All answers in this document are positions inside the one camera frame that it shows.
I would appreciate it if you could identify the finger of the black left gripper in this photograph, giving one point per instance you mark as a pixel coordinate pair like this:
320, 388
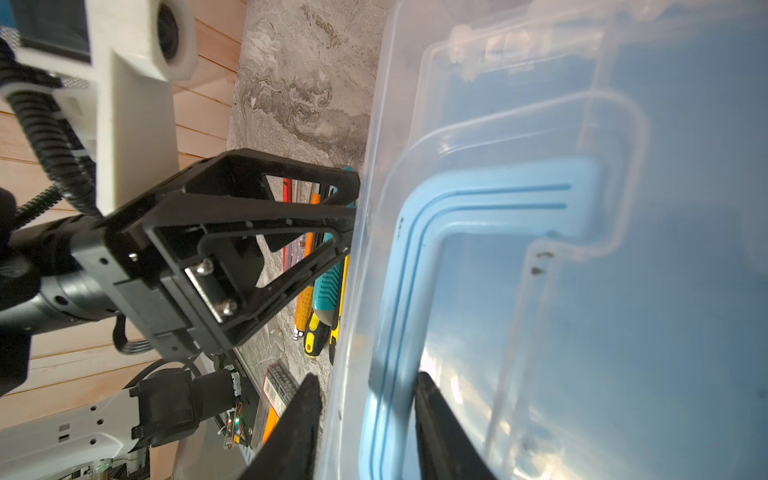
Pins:
216, 254
233, 188

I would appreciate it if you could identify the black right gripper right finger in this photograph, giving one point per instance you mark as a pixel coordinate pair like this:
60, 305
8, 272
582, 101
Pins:
444, 450

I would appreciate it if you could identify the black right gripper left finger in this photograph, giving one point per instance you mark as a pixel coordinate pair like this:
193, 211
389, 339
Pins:
290, 451

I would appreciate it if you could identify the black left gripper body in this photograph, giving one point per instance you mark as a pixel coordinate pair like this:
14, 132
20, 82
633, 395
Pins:
136, 279

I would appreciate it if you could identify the red handled tool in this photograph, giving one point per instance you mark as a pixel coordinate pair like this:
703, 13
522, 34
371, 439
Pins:
287, 251

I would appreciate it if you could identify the blue clear-lid tool box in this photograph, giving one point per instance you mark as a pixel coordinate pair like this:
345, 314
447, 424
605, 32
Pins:
563, 222

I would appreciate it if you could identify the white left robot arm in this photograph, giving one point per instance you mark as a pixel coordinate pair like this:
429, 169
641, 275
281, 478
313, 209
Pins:
43, 290

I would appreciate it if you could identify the yellow black screwdriver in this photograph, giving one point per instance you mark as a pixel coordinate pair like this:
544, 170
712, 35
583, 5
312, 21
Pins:
316, 336

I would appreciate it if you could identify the yellow black utility knife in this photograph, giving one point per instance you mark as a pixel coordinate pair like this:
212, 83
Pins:
334, 336

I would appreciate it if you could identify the orange handled screwdriver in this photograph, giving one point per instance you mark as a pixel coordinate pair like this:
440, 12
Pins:
304, 299

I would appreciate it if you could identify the teal handled tool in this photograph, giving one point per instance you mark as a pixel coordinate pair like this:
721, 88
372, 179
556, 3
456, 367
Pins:
326, 294

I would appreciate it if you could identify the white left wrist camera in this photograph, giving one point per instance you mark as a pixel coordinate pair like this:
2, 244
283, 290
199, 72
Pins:
91, 86

